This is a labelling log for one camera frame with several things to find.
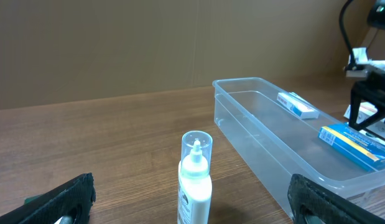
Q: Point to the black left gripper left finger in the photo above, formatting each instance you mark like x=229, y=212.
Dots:
x=70, y=202

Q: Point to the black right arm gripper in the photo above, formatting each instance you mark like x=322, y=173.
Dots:
x=372, y=91

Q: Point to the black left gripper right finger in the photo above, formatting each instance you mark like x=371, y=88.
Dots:
x=312, y=203

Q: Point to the blue yellow medicine box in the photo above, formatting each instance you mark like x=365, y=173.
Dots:
x=368, y=152

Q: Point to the clear plastic container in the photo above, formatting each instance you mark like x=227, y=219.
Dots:
x=276, y=144

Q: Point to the white glue bottle clear cap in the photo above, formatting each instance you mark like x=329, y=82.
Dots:
x=194, y=181

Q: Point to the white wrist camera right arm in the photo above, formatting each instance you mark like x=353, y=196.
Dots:
x=363, y=65

